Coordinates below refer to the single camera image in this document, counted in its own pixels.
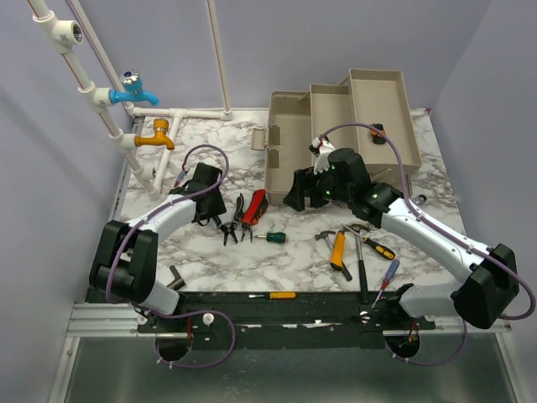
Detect beige translucent tool box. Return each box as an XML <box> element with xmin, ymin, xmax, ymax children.
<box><xmin>251</xmin><ymin>69</ymin><xmax>422</xmax><ymax>206</ymax></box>

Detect red black pliers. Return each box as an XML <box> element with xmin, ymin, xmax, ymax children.
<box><xmin>241</xmin><ymin>189</ymin><xmax>269</xmax><ymax>241</ymax></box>

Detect black handle long hammer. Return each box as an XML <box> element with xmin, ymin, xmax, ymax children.
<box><xmin>342</xmin><ymin>224</ymin><xmax>369</xmax><ymax>305</ymax></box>

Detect green stubby screwdriver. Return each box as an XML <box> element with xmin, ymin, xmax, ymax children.
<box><xmin>254</xmin><ymin>232</ymin><xmax>287</xmax><ymax>244</ymax></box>

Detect blue red screwdriver left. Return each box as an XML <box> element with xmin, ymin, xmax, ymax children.
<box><xmin>174</xmin><ymin>165</ymin><xmax>189</xmax><ymax>188</ymax></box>

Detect blue red screwdriver right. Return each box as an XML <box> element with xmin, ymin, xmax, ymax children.
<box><xmin>372</xmin><ymin>259</ymin><xmax>400</xmax><ymax>308</ymax></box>

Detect grey wire stripper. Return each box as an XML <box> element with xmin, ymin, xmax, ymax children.
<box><xmin>213</xmin><ymin>193</ymin><xmax>244</xmax><ymax>247</ymax></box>

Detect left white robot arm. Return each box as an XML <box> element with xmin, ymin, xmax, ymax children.
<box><xmin>89</xmin><ymin>163</ymin><xmax>227</xmax><ymax>332</ymax></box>

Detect blue red screwdriver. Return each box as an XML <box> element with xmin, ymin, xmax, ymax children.
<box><xmin>174</xmin><ymin>165</ymin><xmax>189</xmax><ymax>188</ymax></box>
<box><xmin>372</xmin><ymin>259</ymin><xmax>400</xmax><ymax>308</ymax></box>

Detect blue water tap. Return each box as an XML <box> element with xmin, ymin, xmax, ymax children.
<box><xmin>108</xmin><ymin>71</ymin><xmax>159</xmax><ymax>107</ymax></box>

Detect metal socket wrench bar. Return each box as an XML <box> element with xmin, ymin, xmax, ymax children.
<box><xmin>168</xmin><ymin>265</ymin><xmax>185</xmax><ymax>290</ymax></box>

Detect orange water tap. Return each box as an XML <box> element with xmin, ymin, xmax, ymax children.
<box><xmin>133</xmin><ymin>118</ymin><xmax>175</xmax><ymax>150</ymax></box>

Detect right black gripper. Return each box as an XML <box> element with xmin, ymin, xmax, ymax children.
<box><xmin>283</xmin><ymin>162</ymin><xmax>352</xmax><ymax>212</ymax></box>

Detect small claw hammer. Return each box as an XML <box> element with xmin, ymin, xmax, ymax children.
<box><xmin>315</xmin><ymin>230</ymin><xmax>336</xmax><ymax>249</ymax></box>

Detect silver ratchet wrench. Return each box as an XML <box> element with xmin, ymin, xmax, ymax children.
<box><xmin>413</xmin><ymin>194</ymin><xmax>428</xmax><ymax>205</ymax></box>

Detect orange hex key set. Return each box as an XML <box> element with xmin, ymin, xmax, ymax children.
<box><xmin>369</xmin><ymin>123</ymin><xmax>386</xmax><ymax>145</ymax></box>

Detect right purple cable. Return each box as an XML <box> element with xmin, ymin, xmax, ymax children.
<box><xmin>312</xmin><ymin>122</ymin><xmax>537</xmax><ymax>366</ymax></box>

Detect yellow black screwdriver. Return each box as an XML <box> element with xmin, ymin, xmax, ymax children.
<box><xmin>342</xmin><ymin>223</ymin><xmax>396</xmax><ymax>260</ymax></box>

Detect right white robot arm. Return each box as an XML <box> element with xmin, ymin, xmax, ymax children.
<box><xmin>284</xmin><ymin>148</ymin><xmax>519</xmax><ymax>329</ymax></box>

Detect white pvc pipe frame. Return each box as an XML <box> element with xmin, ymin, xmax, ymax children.
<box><xmin>29</xmin><ymin>1</ymin><xmax>233</xmax><ymax>200</ymax></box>

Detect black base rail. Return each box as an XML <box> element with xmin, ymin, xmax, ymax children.
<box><xmin>83</xmin><ymin>289</ymin><xmax>492</xmax><ymax>352</ymax></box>

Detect orange handle screwdriver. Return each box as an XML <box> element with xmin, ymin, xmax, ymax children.
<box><xmin>248</xmin><ymin>291</ymin><xmax>297</xmax><ymax>300</ymax></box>

